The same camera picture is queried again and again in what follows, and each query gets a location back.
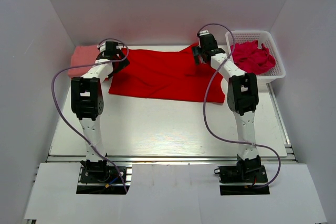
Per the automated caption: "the red t shirt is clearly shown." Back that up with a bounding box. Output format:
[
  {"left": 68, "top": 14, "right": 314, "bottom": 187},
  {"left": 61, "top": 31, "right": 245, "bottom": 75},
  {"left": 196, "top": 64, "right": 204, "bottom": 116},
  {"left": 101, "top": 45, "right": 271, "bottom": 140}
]
[{"left": 109, "top": 46, "right": 225, "bottom": 103}]

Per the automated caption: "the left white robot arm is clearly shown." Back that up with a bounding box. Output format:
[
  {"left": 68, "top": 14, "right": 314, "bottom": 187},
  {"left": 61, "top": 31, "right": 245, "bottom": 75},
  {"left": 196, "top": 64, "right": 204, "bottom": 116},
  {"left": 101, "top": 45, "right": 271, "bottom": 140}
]
[{"left": 71, "top": 40, "right": 130, "bottom": 163}]

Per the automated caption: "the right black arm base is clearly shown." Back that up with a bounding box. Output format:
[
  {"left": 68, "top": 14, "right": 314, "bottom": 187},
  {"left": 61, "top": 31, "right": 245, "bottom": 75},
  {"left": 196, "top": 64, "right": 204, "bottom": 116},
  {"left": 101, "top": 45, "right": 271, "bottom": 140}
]
[{"left": 214, "top": 156, "right": 270, "bottom": 196}]

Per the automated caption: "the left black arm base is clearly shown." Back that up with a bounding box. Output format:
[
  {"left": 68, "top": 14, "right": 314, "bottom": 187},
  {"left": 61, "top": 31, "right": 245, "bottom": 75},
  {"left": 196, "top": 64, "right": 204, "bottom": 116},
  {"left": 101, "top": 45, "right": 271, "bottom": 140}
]
[{"left": 76, "top": 161, "right": 130, "bottom": 195}]

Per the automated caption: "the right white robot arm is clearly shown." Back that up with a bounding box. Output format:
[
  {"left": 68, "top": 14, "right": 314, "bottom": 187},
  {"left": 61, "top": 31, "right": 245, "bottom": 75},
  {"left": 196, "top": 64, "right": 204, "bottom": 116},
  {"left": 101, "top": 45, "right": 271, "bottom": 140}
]
[{"left": 192, "top": 30, "right": 261, "bottom": 182}]

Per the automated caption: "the folded pink t shirt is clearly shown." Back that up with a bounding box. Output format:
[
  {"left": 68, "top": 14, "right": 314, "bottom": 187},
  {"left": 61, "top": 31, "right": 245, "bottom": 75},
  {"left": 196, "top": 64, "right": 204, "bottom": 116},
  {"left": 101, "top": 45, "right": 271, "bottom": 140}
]
[{"left": 68, "top": 45, "right": 109, "bottom": 80}]

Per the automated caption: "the crumpled magenta t shirt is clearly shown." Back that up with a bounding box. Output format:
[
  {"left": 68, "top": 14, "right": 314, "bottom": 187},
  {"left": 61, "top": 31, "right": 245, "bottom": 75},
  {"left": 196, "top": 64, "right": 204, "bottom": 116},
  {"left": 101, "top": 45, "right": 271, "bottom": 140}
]
[{"left": 230, "top": 40, "right": 276, "bottom": 75}]

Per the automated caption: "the white plastic basket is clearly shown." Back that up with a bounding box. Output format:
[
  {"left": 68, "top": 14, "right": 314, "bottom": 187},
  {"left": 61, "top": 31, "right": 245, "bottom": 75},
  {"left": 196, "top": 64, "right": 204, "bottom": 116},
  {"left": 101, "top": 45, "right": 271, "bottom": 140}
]
[{"left": 225, "top": 30, "right": 286, "bottom": 83}]

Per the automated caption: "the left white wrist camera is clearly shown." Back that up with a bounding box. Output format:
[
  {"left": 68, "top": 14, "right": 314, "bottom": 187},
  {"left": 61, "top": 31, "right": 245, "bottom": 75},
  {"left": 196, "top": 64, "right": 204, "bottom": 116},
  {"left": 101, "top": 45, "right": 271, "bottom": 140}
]
[{"left": 97, "top": 42, "right": 106, "bottom": 55}]

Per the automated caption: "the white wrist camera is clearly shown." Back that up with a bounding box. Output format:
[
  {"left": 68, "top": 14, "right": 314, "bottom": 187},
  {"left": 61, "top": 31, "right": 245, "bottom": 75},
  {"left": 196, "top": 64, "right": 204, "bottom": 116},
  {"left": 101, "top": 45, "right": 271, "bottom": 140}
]
[
  {"left": 97, "top": 42, "right": 106, "bottom": 55},
  {"left": 197, "top": 30, "right": 209, "bottom": 37}
]

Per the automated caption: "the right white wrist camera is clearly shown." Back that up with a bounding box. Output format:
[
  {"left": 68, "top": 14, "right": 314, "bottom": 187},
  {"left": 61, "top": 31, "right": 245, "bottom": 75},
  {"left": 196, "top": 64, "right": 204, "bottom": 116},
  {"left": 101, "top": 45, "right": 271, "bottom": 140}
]
[{"left": 197, "top": 30, "right": 209, "bottom": 37}]

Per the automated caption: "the aluminium table rail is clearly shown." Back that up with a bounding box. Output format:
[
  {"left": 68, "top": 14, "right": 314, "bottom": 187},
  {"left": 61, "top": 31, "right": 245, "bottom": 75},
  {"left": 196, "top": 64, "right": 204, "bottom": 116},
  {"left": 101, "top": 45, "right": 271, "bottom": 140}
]
[{"left": 47, "top": 154, "right": 297, "bottom": 166}]

